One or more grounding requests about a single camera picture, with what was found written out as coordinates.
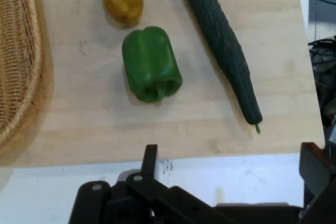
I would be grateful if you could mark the dark green cucumber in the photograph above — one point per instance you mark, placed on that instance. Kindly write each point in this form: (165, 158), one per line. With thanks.
(223, 40)

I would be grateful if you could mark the light wooden cutting board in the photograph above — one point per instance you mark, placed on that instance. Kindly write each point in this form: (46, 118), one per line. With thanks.
(183, 77)

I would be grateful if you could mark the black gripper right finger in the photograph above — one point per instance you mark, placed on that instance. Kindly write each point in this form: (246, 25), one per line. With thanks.
(315, 171)

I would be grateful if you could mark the woven wicker basket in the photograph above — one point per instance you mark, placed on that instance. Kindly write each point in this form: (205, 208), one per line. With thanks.
(15, 58)

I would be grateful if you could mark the green bell pepper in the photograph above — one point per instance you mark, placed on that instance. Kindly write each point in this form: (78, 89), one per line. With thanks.
(151, 64)

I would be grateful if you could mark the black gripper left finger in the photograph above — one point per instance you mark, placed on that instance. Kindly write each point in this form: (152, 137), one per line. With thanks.
(148, 171)

